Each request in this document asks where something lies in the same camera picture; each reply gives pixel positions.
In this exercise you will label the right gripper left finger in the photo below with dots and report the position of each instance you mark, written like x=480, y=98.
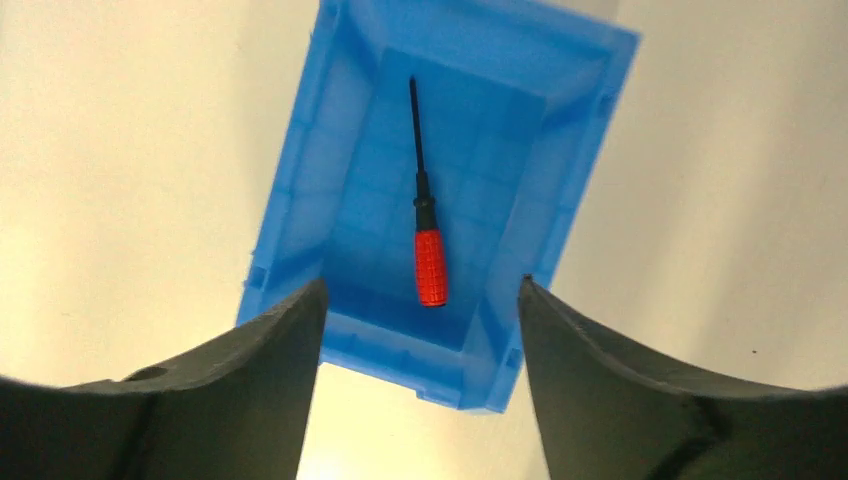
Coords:
x=234, y=407

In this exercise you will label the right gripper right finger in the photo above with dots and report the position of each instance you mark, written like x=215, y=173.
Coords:
x=609, y=407

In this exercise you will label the red handled screwdriver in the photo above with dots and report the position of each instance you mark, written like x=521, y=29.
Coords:
x=431, y=273

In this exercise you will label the blue plastic bin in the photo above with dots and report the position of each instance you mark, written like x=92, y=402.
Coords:
x=515, y=98

